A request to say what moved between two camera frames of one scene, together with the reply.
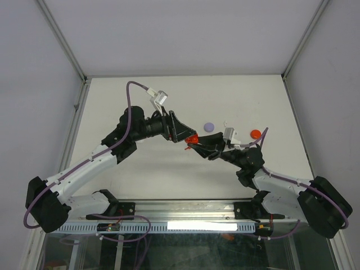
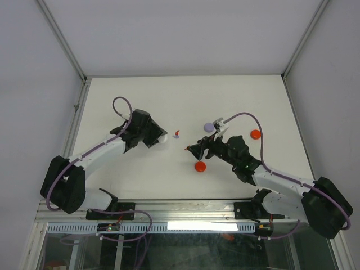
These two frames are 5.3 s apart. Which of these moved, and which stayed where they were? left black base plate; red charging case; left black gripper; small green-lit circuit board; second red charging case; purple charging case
Moved: left black gripper; red charging case
Stayed: purple charging case; small green-lit circuit board; second red charging case; left black base plate
